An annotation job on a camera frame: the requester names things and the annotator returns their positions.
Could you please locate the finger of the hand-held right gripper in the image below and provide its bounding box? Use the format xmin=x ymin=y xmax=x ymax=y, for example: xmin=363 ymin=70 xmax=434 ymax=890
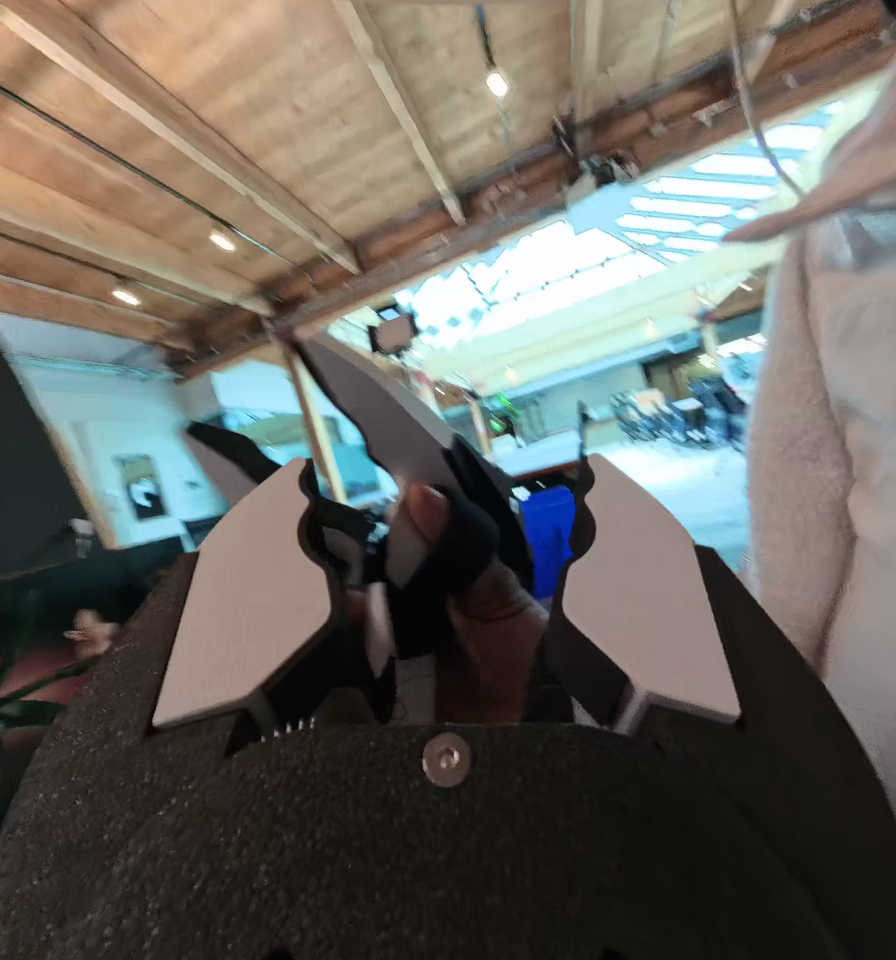
xmin=296 ymin=335 xmax=460 ymax=492
xmin=184 ymin=420 xmax=284 ymax=510

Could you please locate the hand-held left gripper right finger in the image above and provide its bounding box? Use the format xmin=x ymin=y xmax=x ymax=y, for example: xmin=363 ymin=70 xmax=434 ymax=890
xmin=544 ymin=450 xmax=743 ymax=736

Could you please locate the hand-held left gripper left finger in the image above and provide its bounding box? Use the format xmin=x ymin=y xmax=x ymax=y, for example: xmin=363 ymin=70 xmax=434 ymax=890
xmin=151 ymin=456 xmax=345 ymax=740

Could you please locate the person's right hand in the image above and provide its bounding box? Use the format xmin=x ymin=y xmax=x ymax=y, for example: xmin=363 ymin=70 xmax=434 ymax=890
xmin=403 ymin=482 xmax=552 ymax=725

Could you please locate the black studio light panel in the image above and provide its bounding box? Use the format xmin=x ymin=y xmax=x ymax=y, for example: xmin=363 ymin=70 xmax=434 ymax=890
xmin=367 ymin=306 xmax=419 ymax=355

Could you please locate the blue plastic bin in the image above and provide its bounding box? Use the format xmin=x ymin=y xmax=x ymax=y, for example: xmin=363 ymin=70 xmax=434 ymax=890
xmin=520 ymin=485 xmax=577 ymax=600

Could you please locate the row of black office chairs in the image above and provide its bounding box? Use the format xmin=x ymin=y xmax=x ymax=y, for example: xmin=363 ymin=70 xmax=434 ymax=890
xmin=611 ymin=373 xmax=752 ymax=453

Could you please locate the person's white fleece jacket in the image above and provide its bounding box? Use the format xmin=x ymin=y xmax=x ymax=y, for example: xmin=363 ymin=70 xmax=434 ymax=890
xmin=721 ymin=22 xmax=896 ymax=864

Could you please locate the green potted plant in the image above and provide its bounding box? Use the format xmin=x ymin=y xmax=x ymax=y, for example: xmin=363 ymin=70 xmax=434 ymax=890
xmin=0 ymin=592 xmax=92 ymax=762

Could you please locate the ceiling mounted device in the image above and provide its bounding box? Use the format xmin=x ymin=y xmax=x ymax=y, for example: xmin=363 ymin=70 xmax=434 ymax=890
xmin=564 ymin=152 xmax=640 ymax=213

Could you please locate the wooden support post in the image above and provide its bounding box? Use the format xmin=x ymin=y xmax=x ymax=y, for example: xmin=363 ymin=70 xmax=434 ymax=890
xmin=281 ymin=337 xmax=349 ymax=505

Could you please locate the framed wall picture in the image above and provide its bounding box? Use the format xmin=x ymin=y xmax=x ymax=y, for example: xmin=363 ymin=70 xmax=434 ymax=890
xmin=114 ymin=453 xmax=170 ymax=522

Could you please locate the hanging thin cable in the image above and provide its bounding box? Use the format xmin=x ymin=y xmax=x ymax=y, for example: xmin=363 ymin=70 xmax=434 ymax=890
xmin=729 ymin=0 xmax=805 ymax=200

